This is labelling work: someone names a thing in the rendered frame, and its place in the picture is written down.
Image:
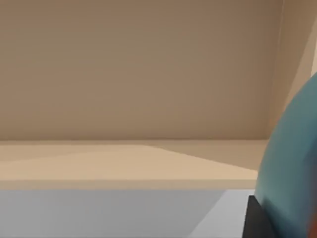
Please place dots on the teal rounded object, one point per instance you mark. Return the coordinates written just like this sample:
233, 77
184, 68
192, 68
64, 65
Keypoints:
289, 158

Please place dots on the open wooden shelf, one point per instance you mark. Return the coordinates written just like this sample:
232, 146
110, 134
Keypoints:
138, 86

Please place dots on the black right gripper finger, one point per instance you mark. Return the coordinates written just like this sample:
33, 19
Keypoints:
255, 220

